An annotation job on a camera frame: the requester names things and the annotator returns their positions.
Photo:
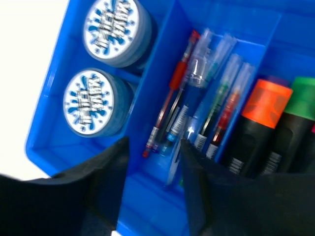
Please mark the blue plastic sorting tray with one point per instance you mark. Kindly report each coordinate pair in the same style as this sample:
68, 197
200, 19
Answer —
276, 36

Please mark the black orange highlighter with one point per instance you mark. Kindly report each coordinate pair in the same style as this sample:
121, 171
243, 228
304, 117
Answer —
255, 126

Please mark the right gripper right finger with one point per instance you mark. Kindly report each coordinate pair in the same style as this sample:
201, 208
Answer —
220, 203

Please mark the red ballpoint pen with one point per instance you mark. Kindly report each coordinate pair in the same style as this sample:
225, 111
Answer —
174, 84

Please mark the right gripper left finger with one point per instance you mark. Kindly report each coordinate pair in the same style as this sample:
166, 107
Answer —
84, 200

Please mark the black purple highlighter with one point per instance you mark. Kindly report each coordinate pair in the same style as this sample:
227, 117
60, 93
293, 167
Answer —
277, 80

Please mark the dark blue pen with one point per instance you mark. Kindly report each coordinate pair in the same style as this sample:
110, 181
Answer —
185, 133

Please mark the black green highlighter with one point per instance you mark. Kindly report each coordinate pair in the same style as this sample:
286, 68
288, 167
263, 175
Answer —
297, 119

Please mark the purple gel pen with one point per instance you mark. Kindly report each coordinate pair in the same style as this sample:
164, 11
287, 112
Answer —
203, 68

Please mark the red gel pen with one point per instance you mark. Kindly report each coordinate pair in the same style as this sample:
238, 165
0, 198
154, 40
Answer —
229, 108

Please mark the teal gel pen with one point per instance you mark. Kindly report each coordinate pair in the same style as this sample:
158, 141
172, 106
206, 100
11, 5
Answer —
227, 79

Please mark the black pink highlighter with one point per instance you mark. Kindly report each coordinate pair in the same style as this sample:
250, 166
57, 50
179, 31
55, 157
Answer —
305, 158

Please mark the blue gel pen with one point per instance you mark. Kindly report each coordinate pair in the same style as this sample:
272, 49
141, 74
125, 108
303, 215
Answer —
174, 106

